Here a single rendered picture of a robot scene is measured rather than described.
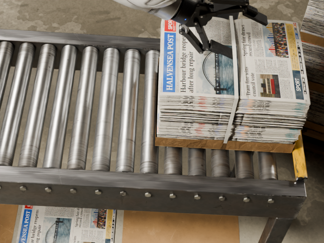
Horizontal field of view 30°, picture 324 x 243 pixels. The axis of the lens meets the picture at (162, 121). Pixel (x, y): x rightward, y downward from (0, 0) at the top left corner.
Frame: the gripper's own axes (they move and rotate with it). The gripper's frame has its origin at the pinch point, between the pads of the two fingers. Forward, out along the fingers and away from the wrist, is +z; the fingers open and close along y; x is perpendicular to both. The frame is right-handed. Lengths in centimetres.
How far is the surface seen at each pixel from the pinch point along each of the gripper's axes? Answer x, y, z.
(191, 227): -4, 99, 48
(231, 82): 9.0, 7.7, 0.6
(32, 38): -24, 54, -39
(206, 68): 4.9, 10.4, -4.8
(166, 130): 13.5, 28.4, -5.7
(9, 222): -2, 131, -16
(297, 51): -2.6, -0.6, 16.3
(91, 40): -25, 46, -23
